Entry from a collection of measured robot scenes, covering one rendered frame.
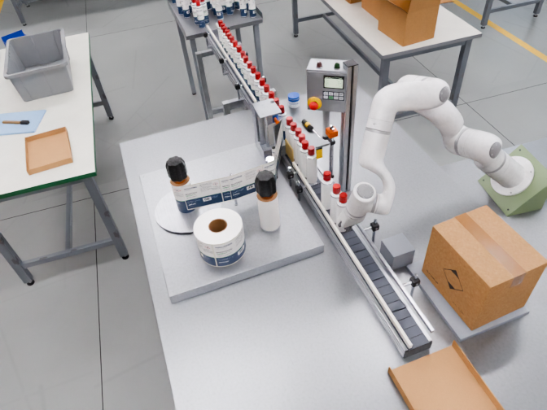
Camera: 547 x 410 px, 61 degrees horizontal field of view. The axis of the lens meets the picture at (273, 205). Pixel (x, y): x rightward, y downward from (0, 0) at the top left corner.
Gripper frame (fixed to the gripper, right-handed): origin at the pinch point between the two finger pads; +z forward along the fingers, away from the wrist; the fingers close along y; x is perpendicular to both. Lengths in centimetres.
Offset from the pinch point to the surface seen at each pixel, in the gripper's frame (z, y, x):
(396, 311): -7.3, -0.4, 39.7
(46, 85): 74, 122, -185
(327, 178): -5.3, 1.0, -21.5
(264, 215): 2.2, 31.2, -16.9
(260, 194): -9.2, 31.3, -21.4
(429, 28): 60, -142, -142
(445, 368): -12, -6, 64
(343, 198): -11.3, 1.0, -8.0
